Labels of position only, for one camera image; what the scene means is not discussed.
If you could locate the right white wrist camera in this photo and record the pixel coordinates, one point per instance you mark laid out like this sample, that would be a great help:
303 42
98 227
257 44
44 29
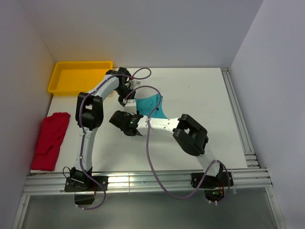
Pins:
130 106

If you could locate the yellow plastic tray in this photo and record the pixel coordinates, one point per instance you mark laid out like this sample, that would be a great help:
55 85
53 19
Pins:
71 78

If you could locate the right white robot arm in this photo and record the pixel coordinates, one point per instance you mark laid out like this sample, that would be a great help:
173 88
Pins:
191 137

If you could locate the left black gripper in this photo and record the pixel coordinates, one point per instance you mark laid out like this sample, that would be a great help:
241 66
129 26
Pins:
132 95

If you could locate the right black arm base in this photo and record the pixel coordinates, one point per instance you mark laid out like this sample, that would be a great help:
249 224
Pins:
214 187

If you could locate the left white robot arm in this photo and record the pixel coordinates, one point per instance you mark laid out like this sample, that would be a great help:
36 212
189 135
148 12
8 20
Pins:
89 116

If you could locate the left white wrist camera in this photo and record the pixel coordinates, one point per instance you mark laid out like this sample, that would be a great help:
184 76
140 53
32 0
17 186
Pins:
134 84

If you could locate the red t shirt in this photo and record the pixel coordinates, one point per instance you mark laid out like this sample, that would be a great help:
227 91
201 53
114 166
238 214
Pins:
52 134

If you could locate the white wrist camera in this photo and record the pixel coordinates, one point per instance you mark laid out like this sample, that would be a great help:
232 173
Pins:
134 84
130 106

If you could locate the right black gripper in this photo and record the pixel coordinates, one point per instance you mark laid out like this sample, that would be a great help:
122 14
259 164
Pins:
126 113

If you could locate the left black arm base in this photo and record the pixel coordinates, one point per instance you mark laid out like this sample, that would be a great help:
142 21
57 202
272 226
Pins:
84 187

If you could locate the front aluminium rail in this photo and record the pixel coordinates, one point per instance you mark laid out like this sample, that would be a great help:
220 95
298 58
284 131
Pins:
40 184

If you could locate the teal t shirt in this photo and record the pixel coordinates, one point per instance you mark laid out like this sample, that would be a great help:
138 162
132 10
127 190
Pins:
145 106

